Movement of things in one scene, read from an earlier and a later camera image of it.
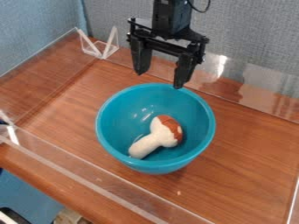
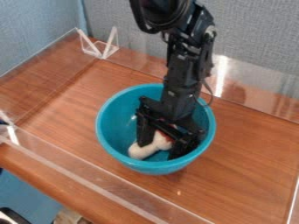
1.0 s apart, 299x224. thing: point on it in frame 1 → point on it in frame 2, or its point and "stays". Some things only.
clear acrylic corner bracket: [99, 48] stays
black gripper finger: [184, 66] → [184, 141]
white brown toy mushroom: [166, 134] stays
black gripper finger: [142, 50] → [144, 126]
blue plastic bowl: [124, 120] stays
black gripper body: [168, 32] → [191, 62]
